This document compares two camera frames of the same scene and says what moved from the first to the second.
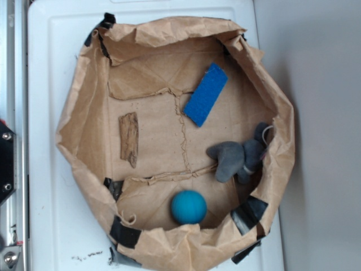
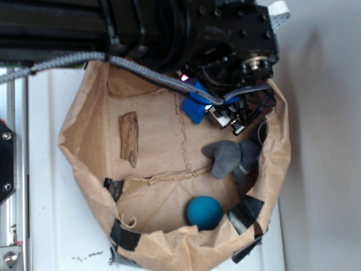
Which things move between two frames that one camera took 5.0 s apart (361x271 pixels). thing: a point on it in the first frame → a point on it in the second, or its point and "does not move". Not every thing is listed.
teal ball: x=189 y=206 → x=205 y=212
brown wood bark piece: x=128 y=132 does not move
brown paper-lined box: x=180 y=141 does not move
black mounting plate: x=8 y=162 does not move
